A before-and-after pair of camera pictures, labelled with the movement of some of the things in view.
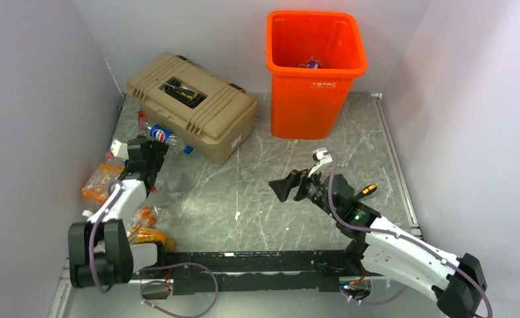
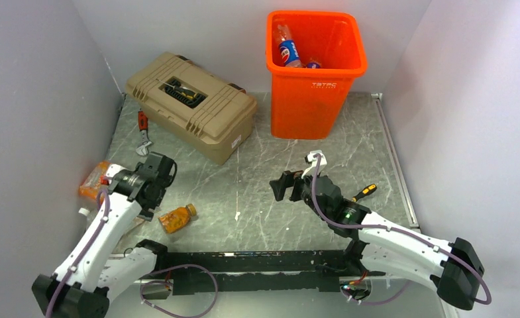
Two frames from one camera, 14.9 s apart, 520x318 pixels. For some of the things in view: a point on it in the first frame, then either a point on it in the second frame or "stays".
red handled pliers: x=142 y=117 stays
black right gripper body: x=312 y=188 stays
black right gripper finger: x=282 y=187 stays
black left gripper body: x=157 y=150 -> x=152 y=204
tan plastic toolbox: x=198 y=108 stays
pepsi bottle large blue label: x=311 y=63 stays
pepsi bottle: x=161 y=134 -> x=288 y=48
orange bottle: x=145 y=235 -> x=177 y=218
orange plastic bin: x=314 y=58 stays
